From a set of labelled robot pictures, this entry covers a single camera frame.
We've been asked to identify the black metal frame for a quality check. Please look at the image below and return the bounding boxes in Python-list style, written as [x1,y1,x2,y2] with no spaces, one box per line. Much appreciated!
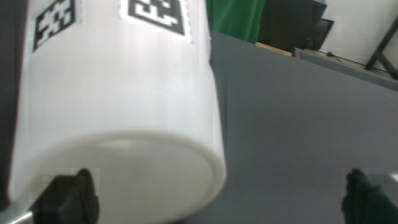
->
[364,23,398,81]

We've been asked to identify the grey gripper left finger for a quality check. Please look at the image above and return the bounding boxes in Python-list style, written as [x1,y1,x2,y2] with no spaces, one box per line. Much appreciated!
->
[0,168,101,224]

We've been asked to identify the white lamp shade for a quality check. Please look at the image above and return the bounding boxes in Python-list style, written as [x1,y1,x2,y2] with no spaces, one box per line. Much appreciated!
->
[7,0,225,224]

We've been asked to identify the dark monitor in background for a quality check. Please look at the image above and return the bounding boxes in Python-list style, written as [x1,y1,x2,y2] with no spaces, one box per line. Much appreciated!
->
[257,0,332,52]

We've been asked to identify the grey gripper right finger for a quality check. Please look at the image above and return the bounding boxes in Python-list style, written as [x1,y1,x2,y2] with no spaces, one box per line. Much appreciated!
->
[341,169,398,224]

